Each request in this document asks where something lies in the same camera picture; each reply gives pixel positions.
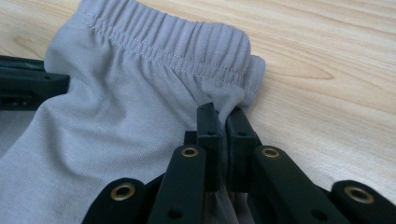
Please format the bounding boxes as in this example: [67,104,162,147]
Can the grey pants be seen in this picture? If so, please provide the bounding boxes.
[0,0,266,224]

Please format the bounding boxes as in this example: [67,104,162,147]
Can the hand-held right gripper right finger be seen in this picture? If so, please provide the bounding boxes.
[225,106,263,192]

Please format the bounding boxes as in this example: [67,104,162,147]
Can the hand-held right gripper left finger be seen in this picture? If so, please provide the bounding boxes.
[183,102,224,194]

